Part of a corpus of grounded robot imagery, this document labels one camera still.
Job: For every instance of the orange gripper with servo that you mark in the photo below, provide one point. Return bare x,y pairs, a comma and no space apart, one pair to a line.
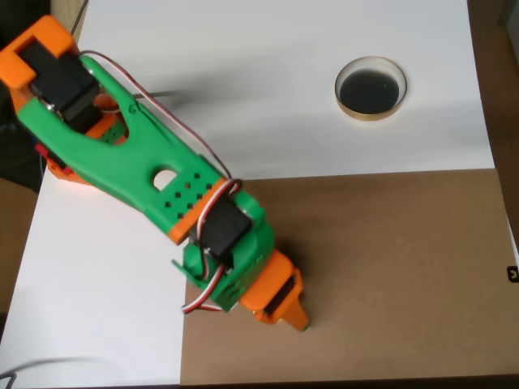
271,286

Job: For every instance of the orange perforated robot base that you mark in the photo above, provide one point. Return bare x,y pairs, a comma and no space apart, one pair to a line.
61,179

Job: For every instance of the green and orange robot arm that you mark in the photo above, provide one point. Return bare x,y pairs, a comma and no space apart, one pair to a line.
134,162

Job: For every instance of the round dish with dark inside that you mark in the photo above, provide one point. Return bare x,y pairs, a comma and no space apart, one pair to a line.
370,91

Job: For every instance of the brown fibreboard sheet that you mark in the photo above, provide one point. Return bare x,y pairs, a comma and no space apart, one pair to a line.
385,275

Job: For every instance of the small black tag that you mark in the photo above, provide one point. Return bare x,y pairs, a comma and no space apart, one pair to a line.
513,274

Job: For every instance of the large white paper sheet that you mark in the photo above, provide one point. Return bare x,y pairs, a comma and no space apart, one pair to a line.
284,101

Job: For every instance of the red black controller holder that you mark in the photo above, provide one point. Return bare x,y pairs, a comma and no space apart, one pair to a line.
44,152

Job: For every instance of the light wooden panel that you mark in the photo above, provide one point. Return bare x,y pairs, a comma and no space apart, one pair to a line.
63,8

